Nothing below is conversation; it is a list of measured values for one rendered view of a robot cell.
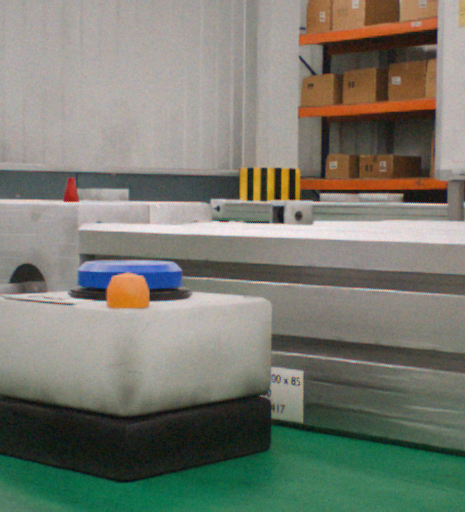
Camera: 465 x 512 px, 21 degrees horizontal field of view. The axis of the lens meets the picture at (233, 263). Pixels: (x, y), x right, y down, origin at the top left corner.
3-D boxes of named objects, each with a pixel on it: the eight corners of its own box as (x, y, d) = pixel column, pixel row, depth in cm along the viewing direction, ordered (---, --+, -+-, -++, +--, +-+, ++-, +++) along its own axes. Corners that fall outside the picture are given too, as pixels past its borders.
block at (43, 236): (-70, 379, 66) (-71, 201, 66) (102, 358, 75) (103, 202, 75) (40, 398, 60) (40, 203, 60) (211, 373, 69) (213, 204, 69)
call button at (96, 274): (56, 311, 48) (56, 259, 47) (131, 305, 51) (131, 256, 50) (128, 319, 45) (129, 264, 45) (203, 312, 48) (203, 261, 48)
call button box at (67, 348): (-19, 451, 48) (-19, 288, 47) (158, 419, 55) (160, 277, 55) (125, 484, 42) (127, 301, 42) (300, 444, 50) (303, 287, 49)
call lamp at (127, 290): (97, 306, 43) (97, 272, 43) (128, 303, 45) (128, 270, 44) (127, 308, 42) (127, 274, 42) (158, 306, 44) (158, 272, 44)
